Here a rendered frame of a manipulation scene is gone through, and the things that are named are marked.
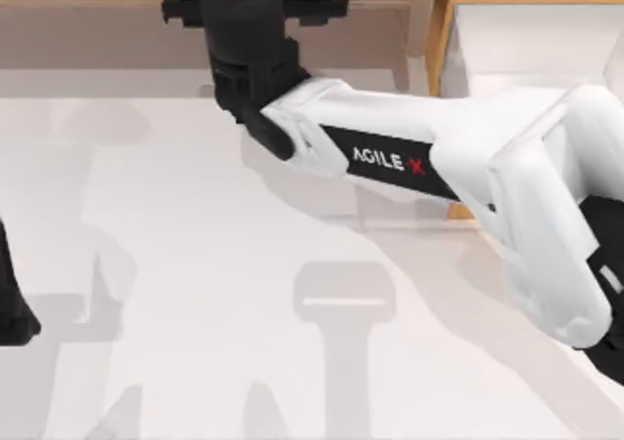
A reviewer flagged orange wooden cabinet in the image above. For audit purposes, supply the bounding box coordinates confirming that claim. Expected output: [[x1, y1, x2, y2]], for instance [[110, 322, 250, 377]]
[[426, 0, 624, 222]]

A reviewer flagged white sink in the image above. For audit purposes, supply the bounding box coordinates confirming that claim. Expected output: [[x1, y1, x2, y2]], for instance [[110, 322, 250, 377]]
[[440, 2, 624, 100]]

